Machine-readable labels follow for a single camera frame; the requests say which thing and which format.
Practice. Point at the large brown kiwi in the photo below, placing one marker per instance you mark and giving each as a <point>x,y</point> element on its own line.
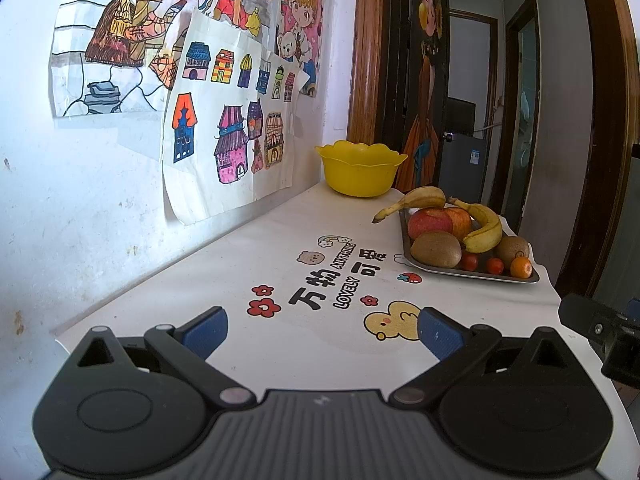
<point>436,250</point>

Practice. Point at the printed white tablecloth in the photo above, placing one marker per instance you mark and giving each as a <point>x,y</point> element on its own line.
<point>300,240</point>

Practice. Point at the dark figure door poster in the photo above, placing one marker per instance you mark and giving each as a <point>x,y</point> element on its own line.
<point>425,85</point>

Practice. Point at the dark wooden door frame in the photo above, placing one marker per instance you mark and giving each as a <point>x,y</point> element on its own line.
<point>510,110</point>

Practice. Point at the boy cartoon drawing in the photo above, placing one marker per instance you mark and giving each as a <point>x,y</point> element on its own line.
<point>125,35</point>

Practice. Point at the coloured houses drawing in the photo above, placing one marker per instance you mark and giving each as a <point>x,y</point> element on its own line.
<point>210,150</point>

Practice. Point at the black appliance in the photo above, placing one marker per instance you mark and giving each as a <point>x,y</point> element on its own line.
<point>460,116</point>

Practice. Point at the yellow plastic bowl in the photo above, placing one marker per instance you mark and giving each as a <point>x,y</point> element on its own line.
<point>360,172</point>

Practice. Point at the spotted yellow banana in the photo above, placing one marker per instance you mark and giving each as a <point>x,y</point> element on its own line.
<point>420,197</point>

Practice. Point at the brown wooden door frame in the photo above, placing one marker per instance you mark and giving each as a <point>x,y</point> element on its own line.
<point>365,60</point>

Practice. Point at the grey cabinet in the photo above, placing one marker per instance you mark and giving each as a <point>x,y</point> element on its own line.
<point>465,170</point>

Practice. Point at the small orange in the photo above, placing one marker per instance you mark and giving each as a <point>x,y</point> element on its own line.
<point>521,268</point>

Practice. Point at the red and yellow apple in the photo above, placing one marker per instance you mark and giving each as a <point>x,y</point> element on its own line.
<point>461,221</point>

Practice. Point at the metal tray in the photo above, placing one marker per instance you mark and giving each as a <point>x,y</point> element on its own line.
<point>450,274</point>

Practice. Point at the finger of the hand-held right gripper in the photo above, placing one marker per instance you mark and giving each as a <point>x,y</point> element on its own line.
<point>580,316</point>

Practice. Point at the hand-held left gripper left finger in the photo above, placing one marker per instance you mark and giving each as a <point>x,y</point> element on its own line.
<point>205,332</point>

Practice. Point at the large red apple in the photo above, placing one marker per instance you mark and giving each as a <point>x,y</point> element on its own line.
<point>427,222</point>

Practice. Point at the reddish wooden door post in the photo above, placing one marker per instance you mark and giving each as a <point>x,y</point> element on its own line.
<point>605,110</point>

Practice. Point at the girl with teddy drawing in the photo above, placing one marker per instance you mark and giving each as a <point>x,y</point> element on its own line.
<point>300,25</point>

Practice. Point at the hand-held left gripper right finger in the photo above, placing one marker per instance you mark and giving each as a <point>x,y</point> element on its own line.
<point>440,334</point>

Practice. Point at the cherry tomato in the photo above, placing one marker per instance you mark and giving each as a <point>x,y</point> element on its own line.
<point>495,266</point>
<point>469,262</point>

